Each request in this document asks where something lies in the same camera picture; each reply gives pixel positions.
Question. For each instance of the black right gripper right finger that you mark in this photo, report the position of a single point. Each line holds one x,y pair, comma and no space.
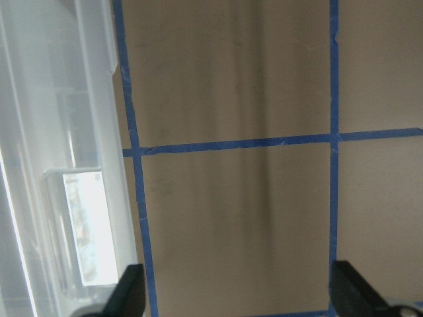
352,296

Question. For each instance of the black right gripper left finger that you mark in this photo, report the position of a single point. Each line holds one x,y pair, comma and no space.
128,298

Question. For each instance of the clear plastic box lid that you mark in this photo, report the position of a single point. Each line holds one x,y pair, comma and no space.
66,227

